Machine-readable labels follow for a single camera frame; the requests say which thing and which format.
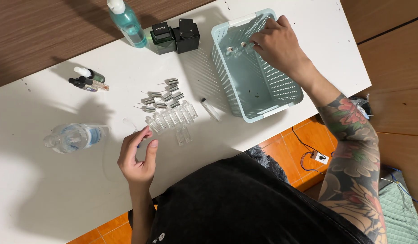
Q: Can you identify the person's left hand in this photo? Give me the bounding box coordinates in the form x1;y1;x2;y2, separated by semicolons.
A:
117;126;159;189

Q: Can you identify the person's right hand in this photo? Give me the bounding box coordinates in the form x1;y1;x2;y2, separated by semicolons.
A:
251;15;312;74

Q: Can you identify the light blue plastic basket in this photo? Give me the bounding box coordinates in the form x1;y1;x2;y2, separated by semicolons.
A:
211;8;304;123

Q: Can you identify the group of clear glass vials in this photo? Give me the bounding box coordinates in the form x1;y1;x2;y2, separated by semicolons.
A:
145;100;198;146

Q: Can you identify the clear plastic water bottle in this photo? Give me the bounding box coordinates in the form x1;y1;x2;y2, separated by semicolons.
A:
43;123;111;154

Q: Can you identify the group of silver spray caps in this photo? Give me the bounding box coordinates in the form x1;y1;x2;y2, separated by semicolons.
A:
134;77;185;114

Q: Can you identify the black-capped amber sample vial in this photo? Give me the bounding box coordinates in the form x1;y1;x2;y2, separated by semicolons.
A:
78;76;110;91

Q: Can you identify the black square perfume bottle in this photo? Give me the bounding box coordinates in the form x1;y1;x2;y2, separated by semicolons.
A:
172;18;201;54

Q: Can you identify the single black-tipped clear tube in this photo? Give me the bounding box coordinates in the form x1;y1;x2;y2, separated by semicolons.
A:
201;98;222;122

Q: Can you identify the black-capped blue sample vial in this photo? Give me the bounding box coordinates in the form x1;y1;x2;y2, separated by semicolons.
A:
68;78;98;93

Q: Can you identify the crumpled clear plastic bag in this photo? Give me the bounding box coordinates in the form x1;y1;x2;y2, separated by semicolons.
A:
348;94;375;120

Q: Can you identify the white-capped dark dropper bottle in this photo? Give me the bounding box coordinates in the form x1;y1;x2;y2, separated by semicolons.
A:
73;66;106;84

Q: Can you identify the dark green perfume bottle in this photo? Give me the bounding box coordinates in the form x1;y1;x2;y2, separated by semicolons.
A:
150;22;177;55

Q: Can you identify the person's black shirt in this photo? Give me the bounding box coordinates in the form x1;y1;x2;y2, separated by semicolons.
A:
146;152;375;244

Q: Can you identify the white power plug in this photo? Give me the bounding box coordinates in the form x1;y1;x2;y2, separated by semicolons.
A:
311;151;330;165

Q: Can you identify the grey fluffy rug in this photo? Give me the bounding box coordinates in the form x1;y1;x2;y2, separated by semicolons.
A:
244;145;291;185

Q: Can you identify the teal spray bottle white cap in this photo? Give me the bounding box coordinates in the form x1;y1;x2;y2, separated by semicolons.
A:
107;0;148;49

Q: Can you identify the green quilted cloth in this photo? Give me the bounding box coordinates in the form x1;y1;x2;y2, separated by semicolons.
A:
378;182;418;244

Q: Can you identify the black cable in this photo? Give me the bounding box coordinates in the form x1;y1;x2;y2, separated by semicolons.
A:
292;126;318;154

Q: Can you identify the red and blue wire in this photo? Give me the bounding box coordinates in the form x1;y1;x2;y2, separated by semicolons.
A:
300;151;335;175

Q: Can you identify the blue cable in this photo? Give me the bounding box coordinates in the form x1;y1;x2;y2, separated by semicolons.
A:
381;164;418;210

